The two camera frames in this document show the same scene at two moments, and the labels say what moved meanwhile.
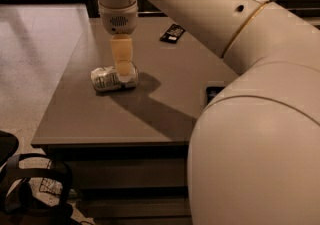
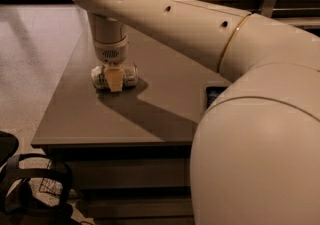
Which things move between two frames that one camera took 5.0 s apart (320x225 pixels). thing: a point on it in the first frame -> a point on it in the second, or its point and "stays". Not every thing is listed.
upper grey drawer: x=129 y=172 stays
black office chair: x=34 y=187 stays
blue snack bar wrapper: x=211 y=92 stays
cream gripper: x=118 y=20 -> x=110 y=52
